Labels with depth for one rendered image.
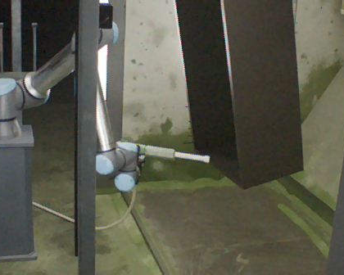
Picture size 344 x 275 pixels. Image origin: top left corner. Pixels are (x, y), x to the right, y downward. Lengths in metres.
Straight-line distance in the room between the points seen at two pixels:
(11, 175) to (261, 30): 1.38
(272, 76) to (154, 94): 1.18
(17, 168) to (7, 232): 0.35
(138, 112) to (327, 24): 1.43
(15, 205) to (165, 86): 1.32
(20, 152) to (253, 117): 1.13
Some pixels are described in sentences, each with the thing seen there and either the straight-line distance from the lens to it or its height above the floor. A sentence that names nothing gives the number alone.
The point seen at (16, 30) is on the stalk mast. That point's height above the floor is 1.05.
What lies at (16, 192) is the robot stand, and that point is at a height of 0.38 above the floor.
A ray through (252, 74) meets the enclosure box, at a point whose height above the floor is 1.03.
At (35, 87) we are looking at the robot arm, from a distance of 2.92.
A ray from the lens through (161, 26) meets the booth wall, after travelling 3.65.
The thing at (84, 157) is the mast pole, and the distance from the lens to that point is 1.68.
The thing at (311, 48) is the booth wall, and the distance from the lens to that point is 4.08.
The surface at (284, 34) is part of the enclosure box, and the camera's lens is 2.73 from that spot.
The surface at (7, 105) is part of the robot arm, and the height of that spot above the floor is 0.80.
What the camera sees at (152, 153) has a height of 0.56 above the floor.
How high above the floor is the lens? 1.51
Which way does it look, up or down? 17 degrees down
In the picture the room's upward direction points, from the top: 3 degrees clockwise
